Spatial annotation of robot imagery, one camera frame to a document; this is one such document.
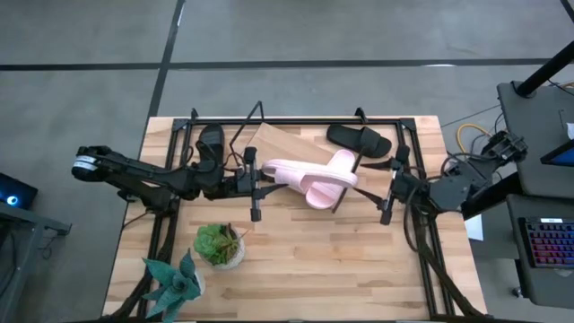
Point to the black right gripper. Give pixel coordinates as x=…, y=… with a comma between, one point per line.
x=406, y=188

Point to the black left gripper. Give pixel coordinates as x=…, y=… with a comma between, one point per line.
x=249, y=186

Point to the pink rubber slide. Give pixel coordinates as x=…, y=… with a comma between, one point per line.
x=296, y=172
x=327, y=197

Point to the black rubber slide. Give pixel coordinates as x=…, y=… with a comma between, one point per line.
x=359, y=139
x=211, y=139

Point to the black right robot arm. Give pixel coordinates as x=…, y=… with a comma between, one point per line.
x=457, y=188

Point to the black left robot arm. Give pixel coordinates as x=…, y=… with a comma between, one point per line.
x=134, y=172

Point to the green succulent in white pot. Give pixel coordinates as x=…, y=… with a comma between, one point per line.
x=220, y=244

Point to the white paper sheet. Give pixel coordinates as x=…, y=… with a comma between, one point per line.
x=474, y=229

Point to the teal spiky plant in pot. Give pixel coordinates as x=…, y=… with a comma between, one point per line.
x=177, y=282

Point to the grey desk top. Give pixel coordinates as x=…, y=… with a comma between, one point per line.
x=533, y=134

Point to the grey keyboard tray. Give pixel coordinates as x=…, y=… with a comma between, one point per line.
x=520, y=278

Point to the backlit rainbow keyboard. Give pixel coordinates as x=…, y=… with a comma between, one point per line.
x=549, y=242

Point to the blue lit laptop screen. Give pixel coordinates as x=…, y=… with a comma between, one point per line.
x=562, y=157

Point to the white paper on desk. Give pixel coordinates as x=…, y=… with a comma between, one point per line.
x=570, y=131

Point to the black desk pole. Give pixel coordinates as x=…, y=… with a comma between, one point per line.
x=545, y=69

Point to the grey metal side stand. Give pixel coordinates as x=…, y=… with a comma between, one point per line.
x=27, y=229

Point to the black computer with blue light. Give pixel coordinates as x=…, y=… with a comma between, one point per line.
x=15, y=190

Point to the wooden shelf with black frame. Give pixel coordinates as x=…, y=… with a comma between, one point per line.
x=287, y=145

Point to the black aluminium table frame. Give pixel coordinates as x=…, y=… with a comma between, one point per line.
x=314, y=121

